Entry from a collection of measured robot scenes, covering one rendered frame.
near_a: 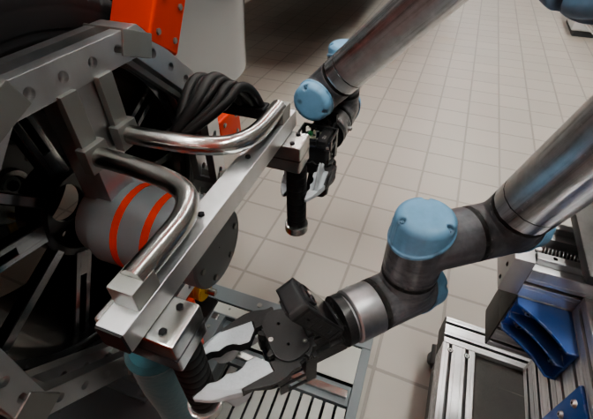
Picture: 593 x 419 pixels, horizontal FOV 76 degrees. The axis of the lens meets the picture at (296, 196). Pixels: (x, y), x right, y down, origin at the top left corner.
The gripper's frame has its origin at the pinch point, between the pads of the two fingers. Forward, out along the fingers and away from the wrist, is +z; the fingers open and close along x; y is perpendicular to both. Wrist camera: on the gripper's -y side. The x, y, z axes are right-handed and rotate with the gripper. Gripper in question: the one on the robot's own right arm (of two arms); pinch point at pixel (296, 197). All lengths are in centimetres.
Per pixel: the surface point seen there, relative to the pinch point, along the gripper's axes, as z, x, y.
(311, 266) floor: -50, -11, -83
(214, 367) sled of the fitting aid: 8, -22, -66
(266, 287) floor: -33, -25, -83
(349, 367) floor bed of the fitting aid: -10, 15, -75
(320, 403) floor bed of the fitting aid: 3, 9, -77
